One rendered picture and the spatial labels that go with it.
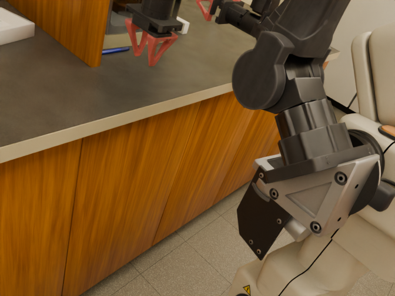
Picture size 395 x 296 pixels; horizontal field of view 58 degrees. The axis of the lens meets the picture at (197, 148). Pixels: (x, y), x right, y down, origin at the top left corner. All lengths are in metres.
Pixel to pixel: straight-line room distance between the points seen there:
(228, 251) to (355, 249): 1.32
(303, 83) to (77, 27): 0.74
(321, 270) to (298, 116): 0.36
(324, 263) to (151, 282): 1.10
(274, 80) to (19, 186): 0.62
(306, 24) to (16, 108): 0.60
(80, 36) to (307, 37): 0.73
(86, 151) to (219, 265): 1.11
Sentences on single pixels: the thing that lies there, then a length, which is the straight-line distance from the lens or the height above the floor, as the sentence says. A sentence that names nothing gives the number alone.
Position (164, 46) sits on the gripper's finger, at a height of 1.14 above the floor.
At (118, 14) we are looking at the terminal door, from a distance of 1.14.
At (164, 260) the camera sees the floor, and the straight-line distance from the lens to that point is 1.77.
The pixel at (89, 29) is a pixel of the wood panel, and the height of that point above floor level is 1.04.
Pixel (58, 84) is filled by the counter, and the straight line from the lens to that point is 0.94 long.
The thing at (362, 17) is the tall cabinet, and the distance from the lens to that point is 3.92.
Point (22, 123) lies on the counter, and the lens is 0.80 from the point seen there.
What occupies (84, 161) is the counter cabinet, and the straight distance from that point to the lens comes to 0.94.
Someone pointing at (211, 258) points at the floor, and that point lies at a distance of 1.86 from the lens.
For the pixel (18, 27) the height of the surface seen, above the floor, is 0.98.
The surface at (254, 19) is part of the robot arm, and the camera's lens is 1.06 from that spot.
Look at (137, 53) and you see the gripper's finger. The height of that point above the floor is 1.10.
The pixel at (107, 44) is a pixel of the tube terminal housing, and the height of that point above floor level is 0.95.
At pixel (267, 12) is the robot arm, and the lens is 1.04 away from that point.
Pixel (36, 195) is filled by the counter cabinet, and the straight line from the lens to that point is 0.93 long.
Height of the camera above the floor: 1.40
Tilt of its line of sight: 34 degrees down
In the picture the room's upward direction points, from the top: 20 degrees clockwise
